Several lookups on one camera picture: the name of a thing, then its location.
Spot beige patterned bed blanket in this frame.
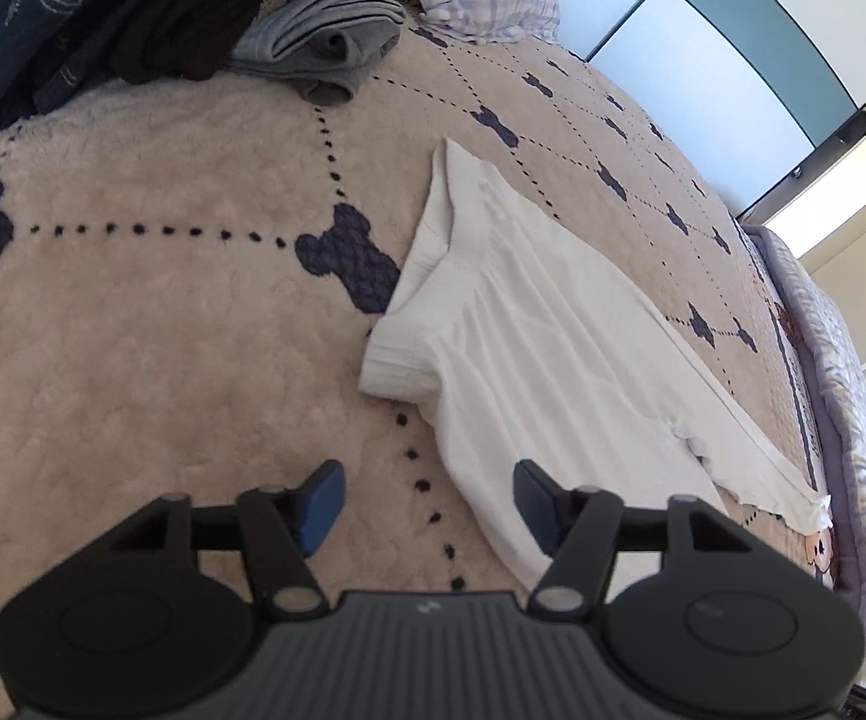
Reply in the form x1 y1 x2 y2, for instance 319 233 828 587
0 0 866 720

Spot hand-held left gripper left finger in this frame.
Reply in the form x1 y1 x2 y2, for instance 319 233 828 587
98 459 347 613

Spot grey blue quilt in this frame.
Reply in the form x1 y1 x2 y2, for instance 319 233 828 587
739 223 866 700

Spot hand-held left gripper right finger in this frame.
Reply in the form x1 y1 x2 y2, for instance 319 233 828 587
511 459 771 616

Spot folded grey striped garment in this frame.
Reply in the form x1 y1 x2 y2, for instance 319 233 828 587
226 0 408 107

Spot black clothes pile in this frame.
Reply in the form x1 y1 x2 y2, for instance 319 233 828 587
28 0 435 85

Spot dark blue jeans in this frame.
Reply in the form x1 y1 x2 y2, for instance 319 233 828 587
0 0 105 130

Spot blue sliding door wardrobe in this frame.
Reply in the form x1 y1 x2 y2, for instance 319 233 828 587
553 0 866 220

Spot white shirt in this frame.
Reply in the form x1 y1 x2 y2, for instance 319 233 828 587
358 136 834 571

